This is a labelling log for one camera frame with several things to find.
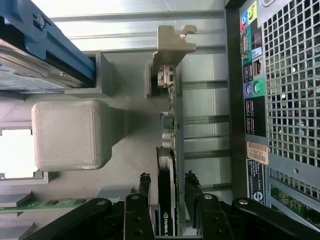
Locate green RAM stick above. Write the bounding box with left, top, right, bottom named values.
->
left=0, top=197, right=118, bottom=213

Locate beige barcode sticker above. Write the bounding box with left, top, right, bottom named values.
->
left=246, top=141, right=270, bottom=166

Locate hard disk blue carrier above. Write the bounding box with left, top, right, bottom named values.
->
left=0, top=0, right=97, bottom=95

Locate dark grey PC case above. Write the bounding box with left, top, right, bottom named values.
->
left=224, top=0, right=320, bottom=231

